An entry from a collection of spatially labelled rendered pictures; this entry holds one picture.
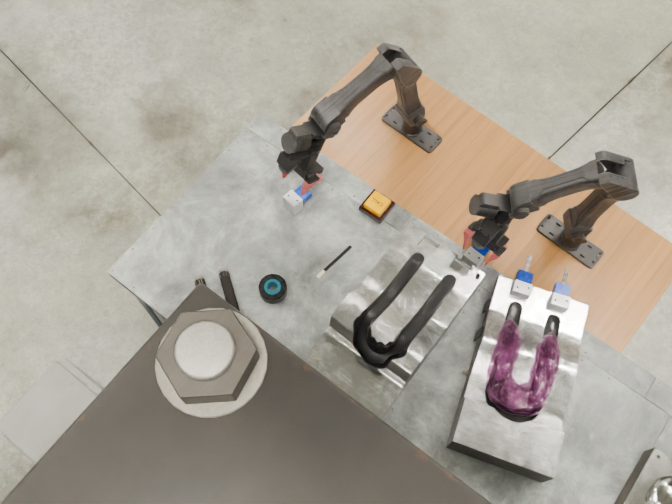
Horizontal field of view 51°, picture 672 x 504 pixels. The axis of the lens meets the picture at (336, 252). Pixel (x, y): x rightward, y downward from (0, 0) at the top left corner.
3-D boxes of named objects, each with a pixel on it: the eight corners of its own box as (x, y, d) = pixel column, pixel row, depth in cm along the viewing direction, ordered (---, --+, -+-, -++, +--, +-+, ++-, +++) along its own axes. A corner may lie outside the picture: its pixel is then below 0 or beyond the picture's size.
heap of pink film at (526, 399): (500, 315, 195) (507, 306, 188) (563, 336, 193) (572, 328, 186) (475, 403, 185) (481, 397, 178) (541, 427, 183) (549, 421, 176)
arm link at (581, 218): (561, 238, 201) (619, 183, 172) (558, 217, 204) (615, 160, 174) (582, 240, 202) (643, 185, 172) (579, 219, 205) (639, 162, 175)
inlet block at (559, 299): (555, 269, 204) (561, 262, 199) (572, 274, 204) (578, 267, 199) (545, 309, 199) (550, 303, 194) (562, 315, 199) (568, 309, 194)
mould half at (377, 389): (406, 235, 211) (411, 215, 199) (479, 285, 205) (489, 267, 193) (302, 365, 195) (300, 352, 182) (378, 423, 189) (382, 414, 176)
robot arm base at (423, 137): (433, 141, 215) (446, 126, 217) (382, 105, 220) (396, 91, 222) (429, 154, 222) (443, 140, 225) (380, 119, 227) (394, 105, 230)
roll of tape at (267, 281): (268, 309, 201) (267, 305, 198) (254, 287, 204) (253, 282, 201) (292, 294, 203) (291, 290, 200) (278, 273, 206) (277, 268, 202)
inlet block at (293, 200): (314, 178, 218) (314, 169, 213) (326, 188, 217) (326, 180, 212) (283, 204, 215) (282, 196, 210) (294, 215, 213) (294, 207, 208)
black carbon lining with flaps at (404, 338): (414, 252, 201) (417, 238, 193) (461, 284, 198) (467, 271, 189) (340, 345, 190) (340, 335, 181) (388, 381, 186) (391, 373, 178)
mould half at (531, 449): (494, 281, 205) (503, 267, 195) (582, 311, 202) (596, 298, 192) (445, 447, 187) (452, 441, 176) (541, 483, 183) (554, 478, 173)
